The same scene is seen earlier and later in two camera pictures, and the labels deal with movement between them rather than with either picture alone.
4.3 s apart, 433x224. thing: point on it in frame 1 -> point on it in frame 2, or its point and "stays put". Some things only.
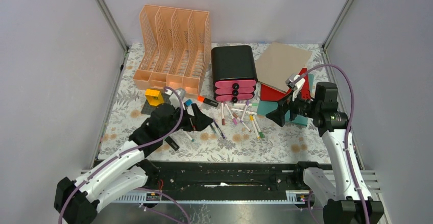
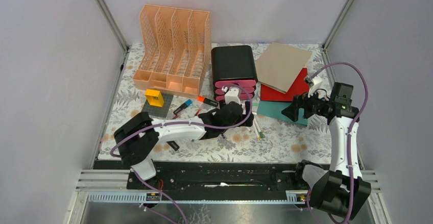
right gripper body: (304, 107) stays put
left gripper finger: (200, 121) -> (247, 106)
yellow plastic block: (154, 97) stays put
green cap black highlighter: (173, 145) stays put
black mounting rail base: (231, 177) stays put
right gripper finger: (286, 104) -> (299, 100)
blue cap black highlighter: (188, 102) stays put
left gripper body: (176, 119) -> (239, 119)
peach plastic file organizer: (174, 47) stays put
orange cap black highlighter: (202, 99) stays put
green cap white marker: (261, 133) stays put
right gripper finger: (278, 115) -> (291, 111)
